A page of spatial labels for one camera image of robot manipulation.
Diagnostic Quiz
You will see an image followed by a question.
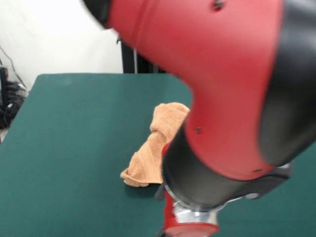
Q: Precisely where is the black equipment with cables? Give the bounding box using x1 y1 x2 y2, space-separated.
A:
0 66 28 129

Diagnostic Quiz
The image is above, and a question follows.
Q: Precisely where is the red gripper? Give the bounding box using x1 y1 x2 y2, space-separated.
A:
155 142 220 237

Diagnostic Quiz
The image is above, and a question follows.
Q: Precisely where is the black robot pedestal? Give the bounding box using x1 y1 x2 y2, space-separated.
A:
117 34 168 74

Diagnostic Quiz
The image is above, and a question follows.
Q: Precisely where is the dark green table cloth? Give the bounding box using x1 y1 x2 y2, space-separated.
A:
0 73 316 237

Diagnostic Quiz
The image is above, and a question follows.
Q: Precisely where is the tan terry towel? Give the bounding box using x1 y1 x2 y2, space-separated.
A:
120 102 191 188

